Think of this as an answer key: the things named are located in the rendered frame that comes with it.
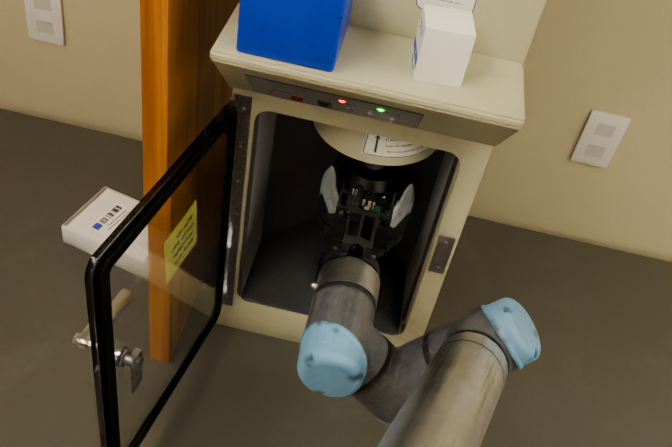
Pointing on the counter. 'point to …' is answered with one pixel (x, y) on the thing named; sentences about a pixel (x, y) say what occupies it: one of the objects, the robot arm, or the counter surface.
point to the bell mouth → (372, 146)
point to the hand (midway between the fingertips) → (368, 185)
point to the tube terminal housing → (473, 160)
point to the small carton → (442, 45)
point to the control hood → (395, 83)
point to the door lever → (83, 339)
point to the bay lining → (433, 178)
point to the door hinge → (236, 192)
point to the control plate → (334, 101)
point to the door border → (100, 289)
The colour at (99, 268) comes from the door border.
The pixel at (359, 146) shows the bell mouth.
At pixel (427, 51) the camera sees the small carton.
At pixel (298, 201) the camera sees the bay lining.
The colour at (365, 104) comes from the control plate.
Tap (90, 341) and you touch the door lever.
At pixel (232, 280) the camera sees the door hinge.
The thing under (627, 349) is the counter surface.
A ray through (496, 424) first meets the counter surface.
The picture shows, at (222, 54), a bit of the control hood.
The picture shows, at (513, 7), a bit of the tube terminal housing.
